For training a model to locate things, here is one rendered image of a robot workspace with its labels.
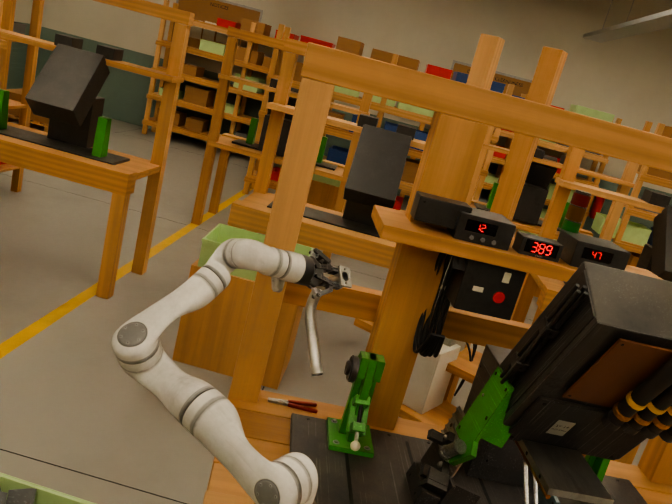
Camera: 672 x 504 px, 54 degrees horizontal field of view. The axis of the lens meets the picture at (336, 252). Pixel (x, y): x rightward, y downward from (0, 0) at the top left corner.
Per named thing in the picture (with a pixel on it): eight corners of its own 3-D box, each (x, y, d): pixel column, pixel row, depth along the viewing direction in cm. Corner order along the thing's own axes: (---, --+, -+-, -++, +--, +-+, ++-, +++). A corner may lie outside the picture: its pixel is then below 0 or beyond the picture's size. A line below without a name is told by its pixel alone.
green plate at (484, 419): (492, 466, 167) (538, 401, 162) (465, 453, 165) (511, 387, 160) (480, 440, 178) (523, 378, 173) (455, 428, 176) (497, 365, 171)
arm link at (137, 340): (193, 255, 145) (199, 279, 151) (98, 337, 130) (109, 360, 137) (224, 274, 141) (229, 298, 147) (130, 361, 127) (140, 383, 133)
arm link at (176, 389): (113, 364, 139) (190, 440, 128) (101, 339, 132) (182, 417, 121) (148, 337, 144) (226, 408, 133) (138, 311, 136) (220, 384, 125)
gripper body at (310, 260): (304, 279, 158) (332, 286, 165) (302, 246, 162) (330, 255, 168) (284, 288, 163) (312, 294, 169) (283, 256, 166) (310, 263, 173)
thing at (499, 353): (564, 496, 190) (606, 393, 181) (465, 477, 187) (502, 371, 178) (542, 459, 208) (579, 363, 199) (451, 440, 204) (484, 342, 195)
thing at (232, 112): (311, 180, 1098) (344, 44, 1038) (140, 133, 1110) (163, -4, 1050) (316, 175, 1150) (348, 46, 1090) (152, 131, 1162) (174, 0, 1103)
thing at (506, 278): (510, 321, 184) (528, 272, 180) (453, 308, 183) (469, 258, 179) (498, 305, 196) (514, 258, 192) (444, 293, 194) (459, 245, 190)
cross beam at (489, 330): (669, 387, 216) (680, 362, 213) (282, 302, 201) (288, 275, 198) (661, 379, 220) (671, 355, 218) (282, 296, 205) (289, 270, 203)
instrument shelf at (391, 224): (687, 310, 185) (692, 297, 184) (379, 238, 175) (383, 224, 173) (643, 281, 209) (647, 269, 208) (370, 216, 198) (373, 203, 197)
